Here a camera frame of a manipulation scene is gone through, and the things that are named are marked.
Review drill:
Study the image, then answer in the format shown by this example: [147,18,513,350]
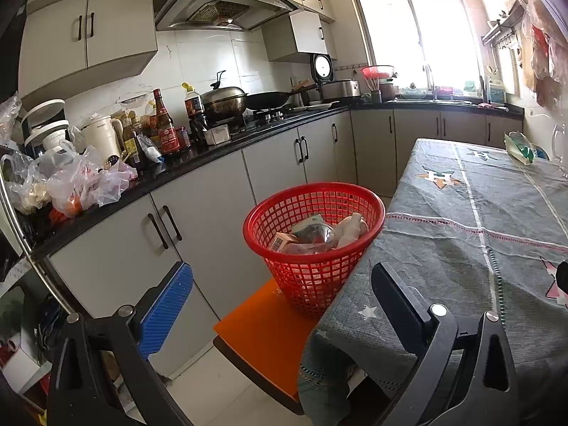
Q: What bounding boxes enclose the red plastic basket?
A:
[243,182,386,319]

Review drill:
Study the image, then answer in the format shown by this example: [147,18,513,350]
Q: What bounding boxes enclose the kitchen window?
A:
[342,0,484,94]

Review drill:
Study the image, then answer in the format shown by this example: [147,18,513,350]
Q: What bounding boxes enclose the black kitchen countertop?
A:
[27,100,524,262]

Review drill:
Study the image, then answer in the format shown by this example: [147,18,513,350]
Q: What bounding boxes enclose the hanging plastic bags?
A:
[517,0,568,107]

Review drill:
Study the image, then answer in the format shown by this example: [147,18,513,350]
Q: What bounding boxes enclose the dark bottle yellow cap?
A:
[184,82,207,143]

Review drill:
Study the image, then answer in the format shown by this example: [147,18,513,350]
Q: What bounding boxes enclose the red label sauce bottle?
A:
[153,89,180,156]

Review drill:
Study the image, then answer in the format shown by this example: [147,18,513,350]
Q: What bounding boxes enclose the white black kitchen appliance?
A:
[20,99,72,160]

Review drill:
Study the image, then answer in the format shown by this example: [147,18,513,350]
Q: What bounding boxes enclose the black gas stove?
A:
[242,109,307,127]

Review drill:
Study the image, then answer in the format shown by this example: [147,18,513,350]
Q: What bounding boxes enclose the utensil holder with chopsticks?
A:
[364,75,383,104]

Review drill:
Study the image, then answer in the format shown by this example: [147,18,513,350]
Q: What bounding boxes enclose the white plastic bottle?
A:
[335,213,369,249]

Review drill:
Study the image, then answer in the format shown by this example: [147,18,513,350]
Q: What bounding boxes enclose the orange stool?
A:
[213,277,356,415]

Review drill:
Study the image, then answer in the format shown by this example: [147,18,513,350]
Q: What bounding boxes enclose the small white box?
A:
[206,124,231,146]

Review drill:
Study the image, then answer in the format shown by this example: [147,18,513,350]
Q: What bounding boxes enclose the orange medicine box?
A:
[271,231,307,255]

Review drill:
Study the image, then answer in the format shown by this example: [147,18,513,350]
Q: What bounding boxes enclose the metal wall rack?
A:
[481,0,524,49]

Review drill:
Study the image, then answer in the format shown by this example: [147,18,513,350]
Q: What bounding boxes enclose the green white food bag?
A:
[503,131,537,165]

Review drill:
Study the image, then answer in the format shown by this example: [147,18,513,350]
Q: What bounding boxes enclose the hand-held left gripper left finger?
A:
[47,261,195,426]

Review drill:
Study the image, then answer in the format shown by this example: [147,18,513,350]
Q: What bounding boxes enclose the red plastic strainer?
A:
[360,66,395,80]

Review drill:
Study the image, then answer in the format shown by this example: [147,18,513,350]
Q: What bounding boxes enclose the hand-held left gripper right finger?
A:
[370,261,521,426]

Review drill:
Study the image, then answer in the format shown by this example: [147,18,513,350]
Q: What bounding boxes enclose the steel pot with lid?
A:
[201,70,248,118]

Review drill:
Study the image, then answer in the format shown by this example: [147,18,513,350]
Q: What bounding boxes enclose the clear plastic cup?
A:
[295,224,335,253]

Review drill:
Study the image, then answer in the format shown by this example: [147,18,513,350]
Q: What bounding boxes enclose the chrome handle bar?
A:
[0,177,76,316]

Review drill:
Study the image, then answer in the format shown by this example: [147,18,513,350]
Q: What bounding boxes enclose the white electric kettle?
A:
[82,114,122,169]

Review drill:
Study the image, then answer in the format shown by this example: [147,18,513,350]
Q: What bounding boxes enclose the chrome kitchen faucet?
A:
[424,63,440,100]

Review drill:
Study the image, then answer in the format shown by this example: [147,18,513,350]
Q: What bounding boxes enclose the beige upper kitchen cabinets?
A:
[18,0,338,98]

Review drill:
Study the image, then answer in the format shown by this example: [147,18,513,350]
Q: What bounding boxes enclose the green tissue pack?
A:
[290,214,327,236]

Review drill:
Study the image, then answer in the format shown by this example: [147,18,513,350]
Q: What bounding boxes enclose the steel electric cooker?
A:
[320,79,361,100]

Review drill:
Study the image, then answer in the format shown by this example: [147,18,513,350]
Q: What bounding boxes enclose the plastic bags on counter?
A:
[0,93,138,218]

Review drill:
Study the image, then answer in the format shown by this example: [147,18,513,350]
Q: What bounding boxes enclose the clear glass pitcher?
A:
[550,122,568,165]

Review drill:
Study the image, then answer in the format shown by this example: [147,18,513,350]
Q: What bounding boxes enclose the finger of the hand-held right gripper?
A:
[555,261,568,308]

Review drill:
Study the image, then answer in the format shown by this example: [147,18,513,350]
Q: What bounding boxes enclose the steel range hood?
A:
[154,0,300,33]

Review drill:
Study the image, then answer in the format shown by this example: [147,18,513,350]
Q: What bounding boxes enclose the black wok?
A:
[245,91,307,111]

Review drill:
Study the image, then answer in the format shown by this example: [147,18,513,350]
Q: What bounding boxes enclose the brown glass sauce bottle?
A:
[122,115,143,174]

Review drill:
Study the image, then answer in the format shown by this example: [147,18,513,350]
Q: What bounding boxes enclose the blue white detergent jug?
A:
[487,77,507,104]

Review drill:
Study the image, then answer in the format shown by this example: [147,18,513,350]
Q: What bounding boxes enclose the grey star print tablecloth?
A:
[297,137,568,426]

